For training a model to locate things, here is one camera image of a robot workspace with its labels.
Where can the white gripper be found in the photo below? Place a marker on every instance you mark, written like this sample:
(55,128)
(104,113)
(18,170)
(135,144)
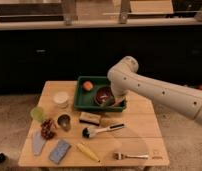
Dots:
(118,100)

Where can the green pepper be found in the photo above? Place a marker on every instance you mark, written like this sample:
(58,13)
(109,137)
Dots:
(110,101)

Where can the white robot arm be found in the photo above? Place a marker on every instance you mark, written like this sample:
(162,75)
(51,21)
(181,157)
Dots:
(185,100)

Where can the white paper cup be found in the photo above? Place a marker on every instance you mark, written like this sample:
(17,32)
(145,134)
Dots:
(61,99)

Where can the metal cup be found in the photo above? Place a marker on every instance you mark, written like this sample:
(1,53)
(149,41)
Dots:
(64,121)

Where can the light green plastic cup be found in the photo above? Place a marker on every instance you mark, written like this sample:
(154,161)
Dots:
(37,114)

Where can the dark red bowl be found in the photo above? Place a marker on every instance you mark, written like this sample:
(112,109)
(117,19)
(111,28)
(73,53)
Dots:
(102,94)

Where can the brown wooden block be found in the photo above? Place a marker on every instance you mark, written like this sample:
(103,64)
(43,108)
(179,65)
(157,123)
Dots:
(90,118)

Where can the orange carrot piece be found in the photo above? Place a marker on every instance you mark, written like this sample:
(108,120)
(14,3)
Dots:
(87,85)

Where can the green plastic tray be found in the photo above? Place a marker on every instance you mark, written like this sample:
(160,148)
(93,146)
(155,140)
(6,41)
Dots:
(84,100)

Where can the black and white brush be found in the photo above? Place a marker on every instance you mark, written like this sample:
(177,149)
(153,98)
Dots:
(91,131)

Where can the yellow corn cob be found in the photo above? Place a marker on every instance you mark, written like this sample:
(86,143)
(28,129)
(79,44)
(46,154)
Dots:
(88,152)

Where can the wooden table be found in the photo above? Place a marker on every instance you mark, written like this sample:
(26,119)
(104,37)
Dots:
(140,136)

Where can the blue sponge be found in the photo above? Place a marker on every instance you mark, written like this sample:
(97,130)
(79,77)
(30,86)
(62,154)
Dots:
(59,151)

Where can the dark red grape bunch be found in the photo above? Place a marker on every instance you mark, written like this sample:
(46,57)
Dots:
(47,129)

